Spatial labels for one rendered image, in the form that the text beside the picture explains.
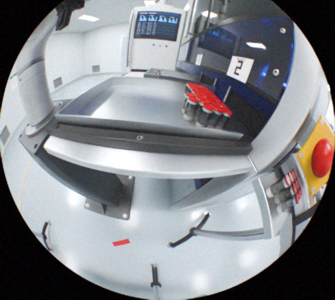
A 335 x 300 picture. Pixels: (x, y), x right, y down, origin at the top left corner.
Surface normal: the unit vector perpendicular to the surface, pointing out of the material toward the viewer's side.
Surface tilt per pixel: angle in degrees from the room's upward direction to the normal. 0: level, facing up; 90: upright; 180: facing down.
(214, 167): 0
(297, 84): 90
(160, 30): 90
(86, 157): 0
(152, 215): 0
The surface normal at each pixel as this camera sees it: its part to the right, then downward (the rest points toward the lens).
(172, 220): 0.15, -0.73
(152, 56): 0.00, 0.67
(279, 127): -0.99, -0.10
